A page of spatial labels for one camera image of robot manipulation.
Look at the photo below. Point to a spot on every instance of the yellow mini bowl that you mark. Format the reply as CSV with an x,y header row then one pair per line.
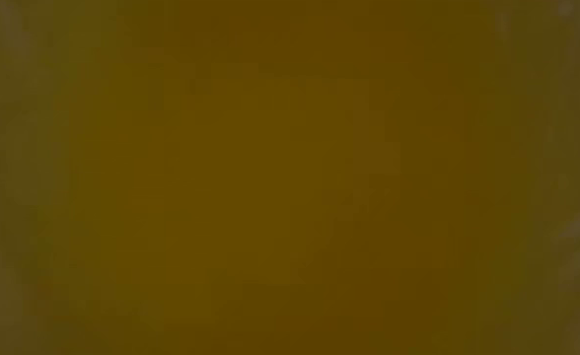
x,y
290,177

